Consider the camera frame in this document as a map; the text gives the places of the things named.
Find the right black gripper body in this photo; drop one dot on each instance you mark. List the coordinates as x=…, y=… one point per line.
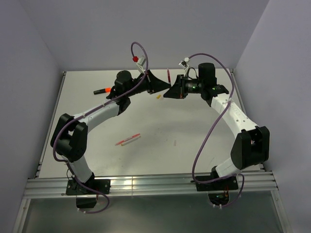
x=181, y=92

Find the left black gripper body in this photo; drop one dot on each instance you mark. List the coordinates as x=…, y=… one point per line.
x=149, y=86

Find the dark red pen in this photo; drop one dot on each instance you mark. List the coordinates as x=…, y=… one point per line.
x=168, y=76

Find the black orange highlighter pen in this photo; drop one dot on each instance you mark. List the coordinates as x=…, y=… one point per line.
x=102, y=91

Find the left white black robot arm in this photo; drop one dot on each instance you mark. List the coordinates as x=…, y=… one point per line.
x=69, y=140

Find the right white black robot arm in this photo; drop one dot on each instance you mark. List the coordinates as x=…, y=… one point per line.
x=251, y=145

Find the red pen with clear barrel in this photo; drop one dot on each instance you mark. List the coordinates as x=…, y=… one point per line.
x=127, y=139

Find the white pen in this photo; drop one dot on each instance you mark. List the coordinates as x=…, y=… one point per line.
x=130, y=140

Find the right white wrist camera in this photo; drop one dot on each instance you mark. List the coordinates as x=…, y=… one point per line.
x=184, y=63

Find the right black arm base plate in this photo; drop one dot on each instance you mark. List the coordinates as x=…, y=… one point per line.
x=227, y=184

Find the aluminium frame rail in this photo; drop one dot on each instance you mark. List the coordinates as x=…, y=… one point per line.
x=174, y=184

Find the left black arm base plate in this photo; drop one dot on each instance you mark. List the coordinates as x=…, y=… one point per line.
x=101, y=185

